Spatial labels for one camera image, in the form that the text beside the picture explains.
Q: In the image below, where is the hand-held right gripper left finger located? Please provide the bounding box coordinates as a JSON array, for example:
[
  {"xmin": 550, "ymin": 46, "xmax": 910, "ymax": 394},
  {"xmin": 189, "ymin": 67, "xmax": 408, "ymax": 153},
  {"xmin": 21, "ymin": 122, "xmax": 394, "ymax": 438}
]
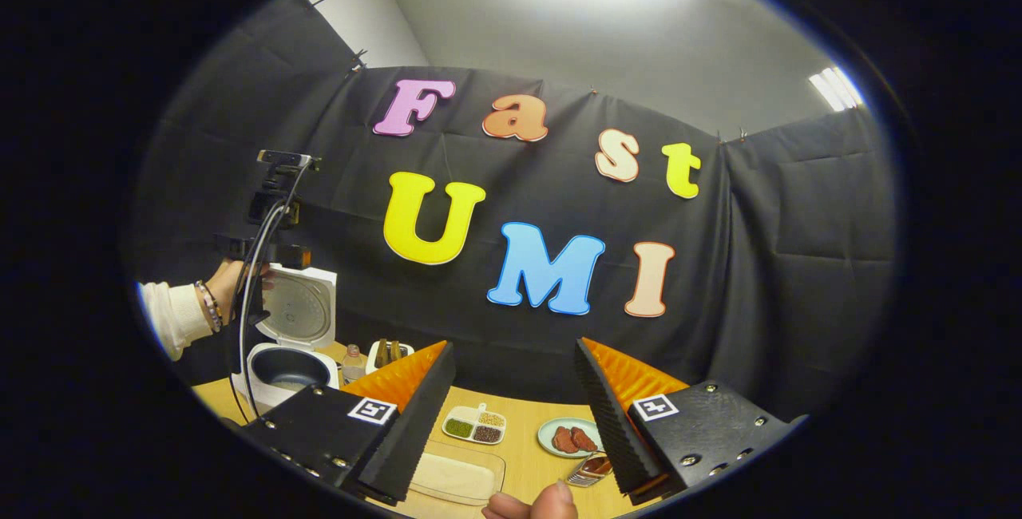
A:
[{"xmin": 240, "ymin": 341, "xmax": 457, "ymax": 505}]

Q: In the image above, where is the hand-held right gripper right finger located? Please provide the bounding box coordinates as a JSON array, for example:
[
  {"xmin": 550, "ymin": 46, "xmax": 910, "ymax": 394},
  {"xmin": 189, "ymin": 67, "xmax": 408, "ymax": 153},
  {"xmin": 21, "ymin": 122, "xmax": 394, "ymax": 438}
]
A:
[{"xmin": 574, "ymin": 337, "xmax": 808, "ymax": 505}]

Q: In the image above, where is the white chopstick holder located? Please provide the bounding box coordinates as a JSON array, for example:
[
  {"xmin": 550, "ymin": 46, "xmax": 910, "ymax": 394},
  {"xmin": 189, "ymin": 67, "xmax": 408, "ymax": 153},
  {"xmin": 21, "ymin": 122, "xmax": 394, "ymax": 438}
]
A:
[{"xmin": 365, "ymin": 340, "xmax": 417, "ymax": 374}]

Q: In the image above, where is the clear rice container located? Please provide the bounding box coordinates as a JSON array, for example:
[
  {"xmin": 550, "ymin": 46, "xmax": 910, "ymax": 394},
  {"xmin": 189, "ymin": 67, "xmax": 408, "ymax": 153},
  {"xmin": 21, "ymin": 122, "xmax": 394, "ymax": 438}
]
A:
[{"xmin": 408, "ymin": 440, "xmax": 508, "ymax": 507}]

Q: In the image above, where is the white rice cooker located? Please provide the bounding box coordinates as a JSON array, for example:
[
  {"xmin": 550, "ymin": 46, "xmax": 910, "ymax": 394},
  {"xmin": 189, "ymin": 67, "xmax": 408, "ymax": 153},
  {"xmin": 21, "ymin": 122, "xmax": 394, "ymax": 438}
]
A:
[{"xmin": 231, "ymin": 263, "xmax": 341, "ymax": 413}]

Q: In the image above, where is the white divided grain dish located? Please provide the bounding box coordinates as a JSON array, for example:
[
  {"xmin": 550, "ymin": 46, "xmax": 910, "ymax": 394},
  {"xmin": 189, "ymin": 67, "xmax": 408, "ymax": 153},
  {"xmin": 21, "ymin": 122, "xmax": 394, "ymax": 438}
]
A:
[{"xmin": 442, "ymin": 402, "xmax": 508, "ymax": 446}]

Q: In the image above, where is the pale green plate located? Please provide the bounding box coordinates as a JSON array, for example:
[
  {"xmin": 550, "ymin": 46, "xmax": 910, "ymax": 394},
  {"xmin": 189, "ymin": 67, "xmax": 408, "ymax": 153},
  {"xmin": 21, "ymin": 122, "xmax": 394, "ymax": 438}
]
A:
[{"xmin": 536, "ymin": 416, "xmax": 604, "ymax": 459}]

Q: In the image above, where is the small clear bottle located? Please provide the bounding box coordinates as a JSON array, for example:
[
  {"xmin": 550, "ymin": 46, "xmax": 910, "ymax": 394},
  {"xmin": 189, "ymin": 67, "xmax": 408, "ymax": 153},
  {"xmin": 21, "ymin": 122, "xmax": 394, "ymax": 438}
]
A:
[{"xmin": 341, "ymin": 344, "xmax": 367, "ymax": 385}]

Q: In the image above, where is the black backdrop cloth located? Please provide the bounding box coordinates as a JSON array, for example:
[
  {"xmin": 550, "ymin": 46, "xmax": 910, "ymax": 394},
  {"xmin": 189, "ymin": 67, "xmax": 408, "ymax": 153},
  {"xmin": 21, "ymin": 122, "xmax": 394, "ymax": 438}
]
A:
[{"xmin": 126, "ymin": 0, "xmax": 900, "ymax": 424}]

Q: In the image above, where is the ceiling light panel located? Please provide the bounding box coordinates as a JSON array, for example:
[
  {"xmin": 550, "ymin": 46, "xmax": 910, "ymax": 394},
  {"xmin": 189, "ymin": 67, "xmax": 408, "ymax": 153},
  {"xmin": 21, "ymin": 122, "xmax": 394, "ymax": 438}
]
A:
[{"xmin": 807, "ymin": 65, "xmax": 866, "ymax": 113}]

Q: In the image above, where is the beaded bracelet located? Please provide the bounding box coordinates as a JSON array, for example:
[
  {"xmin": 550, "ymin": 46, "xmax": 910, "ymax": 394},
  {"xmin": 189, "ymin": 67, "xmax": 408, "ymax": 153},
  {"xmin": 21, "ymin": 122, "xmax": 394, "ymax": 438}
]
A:
[{"xmin": 193, "ymin": 279, "xmax": 225, "ymax": 335}]

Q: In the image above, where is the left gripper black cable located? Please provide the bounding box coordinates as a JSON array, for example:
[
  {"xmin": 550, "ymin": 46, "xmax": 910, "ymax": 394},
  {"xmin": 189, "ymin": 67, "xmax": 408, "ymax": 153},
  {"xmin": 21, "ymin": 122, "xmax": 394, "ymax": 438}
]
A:
[{"xmin": 237, "ymin": 166, "xmax": 311, "ymax": 418}]

